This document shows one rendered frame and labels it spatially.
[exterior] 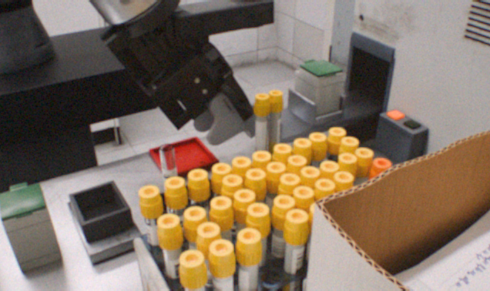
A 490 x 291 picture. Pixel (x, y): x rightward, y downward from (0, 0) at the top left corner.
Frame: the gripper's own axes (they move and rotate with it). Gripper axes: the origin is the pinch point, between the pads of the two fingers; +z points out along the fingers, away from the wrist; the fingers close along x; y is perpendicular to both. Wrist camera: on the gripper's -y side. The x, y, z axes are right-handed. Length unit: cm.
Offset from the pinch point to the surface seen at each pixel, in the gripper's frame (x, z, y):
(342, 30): -146, 115, -100
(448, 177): 25.1, -4.6, -5.9
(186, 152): -5.2, 0.8, 8.1
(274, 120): 5.4, -2.9, -1.4
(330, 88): 2.2, 1.8, -10.3
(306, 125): 2.0, 4.2, -5.4
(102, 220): 6.6, -8.6, 18.2
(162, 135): -157, 99, 13
